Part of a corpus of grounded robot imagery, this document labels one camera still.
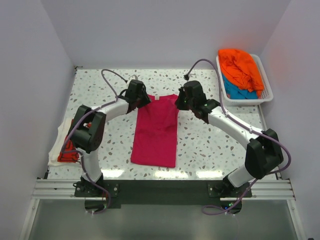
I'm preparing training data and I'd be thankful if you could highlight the magenta t shirt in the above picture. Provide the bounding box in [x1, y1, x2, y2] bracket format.
[130, 94, 179, 168]

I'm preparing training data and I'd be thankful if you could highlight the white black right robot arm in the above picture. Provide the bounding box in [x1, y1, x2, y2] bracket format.
[175, 80, 284, 197]

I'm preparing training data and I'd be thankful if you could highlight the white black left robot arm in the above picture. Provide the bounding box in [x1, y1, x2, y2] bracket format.
[65, 79, 151, 196]

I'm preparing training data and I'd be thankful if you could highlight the blue t shirt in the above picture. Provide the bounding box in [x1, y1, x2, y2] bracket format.
[222, 74, 258, 100]

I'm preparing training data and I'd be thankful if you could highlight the orange t shirt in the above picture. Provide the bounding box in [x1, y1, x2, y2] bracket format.
[218, 48, 264, 98]

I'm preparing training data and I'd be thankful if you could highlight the white plastic basket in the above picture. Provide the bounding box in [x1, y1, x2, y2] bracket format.
[215, 54, 274, 107]

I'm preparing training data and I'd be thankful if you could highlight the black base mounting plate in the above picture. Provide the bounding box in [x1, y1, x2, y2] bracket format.
[73, 179, 252, 213]

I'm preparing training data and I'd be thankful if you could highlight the folded white red t shirt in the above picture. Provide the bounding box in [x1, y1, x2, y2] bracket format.
[47, 118, 82, 166]

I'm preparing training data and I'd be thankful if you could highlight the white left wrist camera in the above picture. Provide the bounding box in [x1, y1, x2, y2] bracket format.
[127, 74, 138, 81]

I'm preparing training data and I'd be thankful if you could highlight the aluminium rail frame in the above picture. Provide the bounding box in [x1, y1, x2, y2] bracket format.
[18, 154, 301, 240]

